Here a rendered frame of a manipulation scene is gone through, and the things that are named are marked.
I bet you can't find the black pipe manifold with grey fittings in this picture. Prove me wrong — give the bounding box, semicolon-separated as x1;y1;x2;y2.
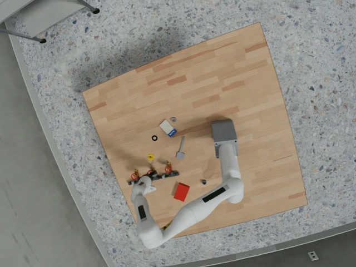
128;162;179;186

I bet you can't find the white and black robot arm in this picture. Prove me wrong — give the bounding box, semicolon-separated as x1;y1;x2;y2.
131;144;244;249

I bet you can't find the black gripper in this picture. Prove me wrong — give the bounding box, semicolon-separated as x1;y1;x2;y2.
142;170;158;183

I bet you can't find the red rectangular block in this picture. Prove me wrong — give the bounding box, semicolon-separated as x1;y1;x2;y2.
174;183;190;202

